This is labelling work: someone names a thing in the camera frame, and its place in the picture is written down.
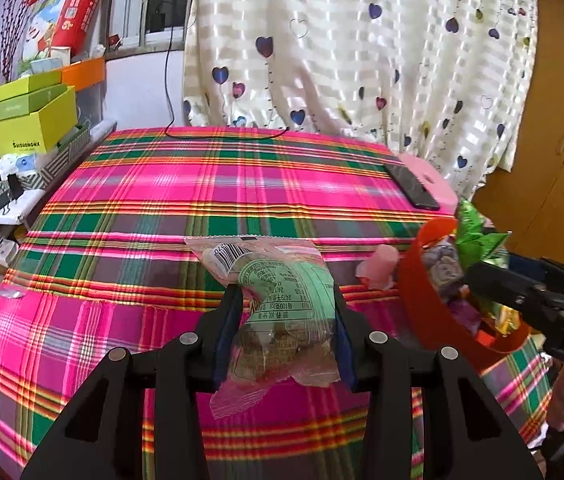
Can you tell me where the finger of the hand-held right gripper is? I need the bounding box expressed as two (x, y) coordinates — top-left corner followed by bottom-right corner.
(506, 255), (564, 302)
(464, 260), (562, 333)

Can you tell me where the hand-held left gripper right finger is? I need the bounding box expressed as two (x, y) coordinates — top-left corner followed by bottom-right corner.
(332, 284), (545, 480)

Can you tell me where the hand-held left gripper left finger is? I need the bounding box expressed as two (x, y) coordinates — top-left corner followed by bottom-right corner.
(22, 285), (245, 480)

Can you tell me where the pile of snacks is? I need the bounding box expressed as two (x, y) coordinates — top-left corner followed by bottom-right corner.
(419, 232), (523, 346)

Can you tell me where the green pea snack packet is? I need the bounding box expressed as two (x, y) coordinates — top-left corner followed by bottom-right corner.
(456, 199), (510, 272)

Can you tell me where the clear packet with green label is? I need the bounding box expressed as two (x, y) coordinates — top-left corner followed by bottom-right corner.
(183, 235), (341, 422)

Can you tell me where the red bowl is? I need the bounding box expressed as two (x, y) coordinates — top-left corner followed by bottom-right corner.
(396, 216), (533, 372)

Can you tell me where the pink jelly cup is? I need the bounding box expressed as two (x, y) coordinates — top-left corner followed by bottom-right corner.
(356, 244), (401, 292)

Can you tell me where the pink plastic stool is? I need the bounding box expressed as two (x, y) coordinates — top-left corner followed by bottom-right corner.
(398, 154), (458, 217)

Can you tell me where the wooden cabinet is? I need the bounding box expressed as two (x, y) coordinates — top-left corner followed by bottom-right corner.
(470, 0), (564, 283)

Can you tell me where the black phone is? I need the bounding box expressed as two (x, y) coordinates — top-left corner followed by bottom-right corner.
(383, 163), (441, 212)

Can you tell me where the pink plaid blanket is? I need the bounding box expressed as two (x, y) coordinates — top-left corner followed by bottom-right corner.
(0, 127), (556, 480)

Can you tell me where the striped box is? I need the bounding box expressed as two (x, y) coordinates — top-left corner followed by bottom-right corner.
(0, 124), (91, 199)

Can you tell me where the white side table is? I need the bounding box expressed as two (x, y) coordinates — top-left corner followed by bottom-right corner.
(0, 119), (119, 227)

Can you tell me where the heart print curtain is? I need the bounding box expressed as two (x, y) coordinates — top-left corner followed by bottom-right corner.
(181, 0), (541, 202)

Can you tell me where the clear storage bin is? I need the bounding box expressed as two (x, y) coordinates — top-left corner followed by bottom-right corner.
(73, 81), (109, 129)

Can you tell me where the green cardboard box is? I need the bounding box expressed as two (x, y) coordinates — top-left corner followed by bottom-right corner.
(0, 85), (79, 159)

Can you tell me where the orange box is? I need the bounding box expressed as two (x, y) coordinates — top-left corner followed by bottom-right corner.
(58, 56), (106, 87)

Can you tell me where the green box lid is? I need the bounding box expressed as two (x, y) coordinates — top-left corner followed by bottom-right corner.
(0, 70), (64, 117)

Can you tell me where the window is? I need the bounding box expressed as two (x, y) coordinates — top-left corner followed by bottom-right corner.
(103, 0), (199, 54)

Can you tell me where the cartoon print bag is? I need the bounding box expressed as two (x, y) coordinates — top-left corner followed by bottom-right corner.
(16, 0), (82, 77)

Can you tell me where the red package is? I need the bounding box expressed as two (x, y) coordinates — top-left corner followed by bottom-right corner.
(56, 0), (114, 57)

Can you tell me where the black cable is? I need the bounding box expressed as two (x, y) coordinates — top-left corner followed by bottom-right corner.
(163, 0), (291, 141)

